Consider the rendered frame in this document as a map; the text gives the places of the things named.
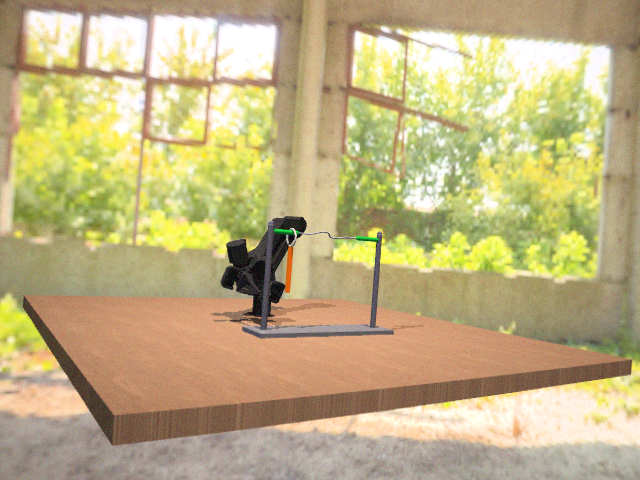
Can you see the orange handle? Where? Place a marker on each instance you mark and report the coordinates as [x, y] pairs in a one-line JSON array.
[[289, 261]]

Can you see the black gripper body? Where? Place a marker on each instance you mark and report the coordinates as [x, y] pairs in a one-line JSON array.
[[233, 274]]

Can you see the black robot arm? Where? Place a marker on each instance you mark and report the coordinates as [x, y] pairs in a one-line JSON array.
[[254, 260]]

